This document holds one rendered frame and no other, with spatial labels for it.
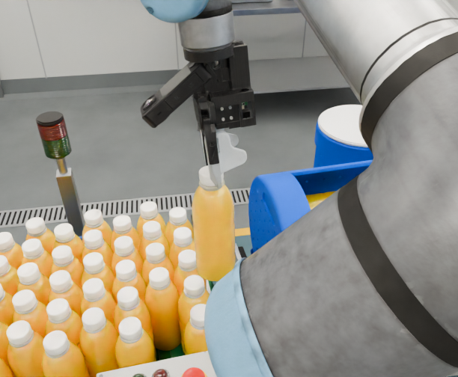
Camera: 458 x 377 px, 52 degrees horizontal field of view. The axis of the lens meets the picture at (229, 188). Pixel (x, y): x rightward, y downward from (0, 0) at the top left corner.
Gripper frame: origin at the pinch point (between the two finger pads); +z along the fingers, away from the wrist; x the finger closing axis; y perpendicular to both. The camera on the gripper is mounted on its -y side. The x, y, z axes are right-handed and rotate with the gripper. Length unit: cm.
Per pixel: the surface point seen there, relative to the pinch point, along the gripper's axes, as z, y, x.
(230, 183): 117, 29, 195
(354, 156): 34, 50, 57
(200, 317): 25.5, -6.0, -4.7
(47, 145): 8, -34, 43
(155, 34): 48, 0, 350
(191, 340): 30.1, -8.3, -5.3
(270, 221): 19.0, 11.4, 10.5
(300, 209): 14.4, 16.4, 6.0
